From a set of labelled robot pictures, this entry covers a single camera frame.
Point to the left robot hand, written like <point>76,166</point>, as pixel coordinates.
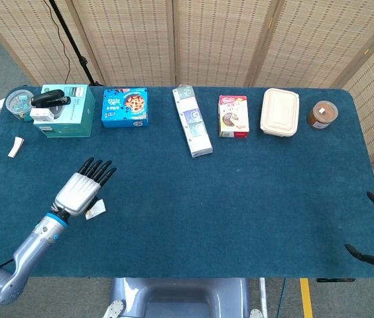
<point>77,192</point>

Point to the black stapler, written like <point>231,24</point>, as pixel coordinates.
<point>49,97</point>

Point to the white power plug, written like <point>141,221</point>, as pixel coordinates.
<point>0,103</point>

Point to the grey robot torso base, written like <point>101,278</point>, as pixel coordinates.
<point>180,298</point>

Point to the beige lidded food container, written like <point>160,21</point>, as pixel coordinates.
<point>280,111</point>

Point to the clear cup with clips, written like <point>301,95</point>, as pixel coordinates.
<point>18,102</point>

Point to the teal Philips box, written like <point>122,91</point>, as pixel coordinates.
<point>74,122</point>

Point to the small white barcode box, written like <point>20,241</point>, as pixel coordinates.
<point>41,115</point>

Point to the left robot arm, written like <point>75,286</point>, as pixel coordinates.
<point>31,245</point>

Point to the blue table cloth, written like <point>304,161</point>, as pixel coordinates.
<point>207,205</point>

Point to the brown jar with clear lid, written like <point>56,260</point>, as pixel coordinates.
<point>322,114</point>

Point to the blue cookie box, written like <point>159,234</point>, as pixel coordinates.
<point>124,109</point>

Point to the long white box pack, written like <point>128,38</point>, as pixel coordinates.
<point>193,126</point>

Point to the red white dessert mix box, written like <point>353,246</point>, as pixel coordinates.
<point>233,116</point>

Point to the black tripod stand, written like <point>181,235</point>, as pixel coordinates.
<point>74,43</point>

